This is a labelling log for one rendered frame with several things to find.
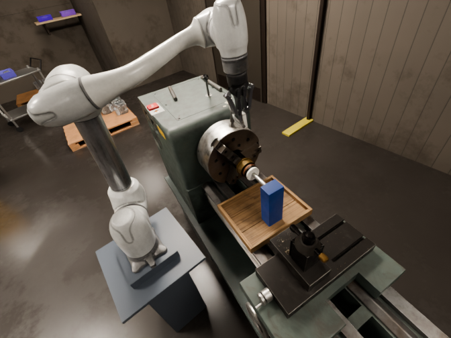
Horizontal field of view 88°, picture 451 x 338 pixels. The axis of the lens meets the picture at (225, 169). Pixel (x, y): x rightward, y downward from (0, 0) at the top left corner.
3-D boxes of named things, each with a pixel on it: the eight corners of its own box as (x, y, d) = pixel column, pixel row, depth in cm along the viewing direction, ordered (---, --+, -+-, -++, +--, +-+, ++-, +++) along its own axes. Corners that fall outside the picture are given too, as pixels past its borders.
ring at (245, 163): (231, 159, 111) (242, 170, 104) (247, 151, 114) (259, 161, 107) (233, 174, 117) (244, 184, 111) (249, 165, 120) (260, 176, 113)
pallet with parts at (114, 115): (126, 108, 436) (119, 93, 415) (141, 123, 387) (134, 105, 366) (64, 134, 393) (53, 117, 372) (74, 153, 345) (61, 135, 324)
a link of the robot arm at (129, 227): (123, 264, 107) (101, 239, 93) (123, 233, 120) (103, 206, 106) (158, 251, 110) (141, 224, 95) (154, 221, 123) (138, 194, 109)
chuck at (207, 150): (201, 181, 128) (198, 129, 109) (247, 165, 141) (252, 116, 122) (208, 190, 122) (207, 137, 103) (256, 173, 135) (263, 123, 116)
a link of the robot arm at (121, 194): (121, 231, 119) (120, 200, 135) (152, 220, 122) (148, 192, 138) (25, 79, 69) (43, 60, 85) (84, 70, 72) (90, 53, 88)
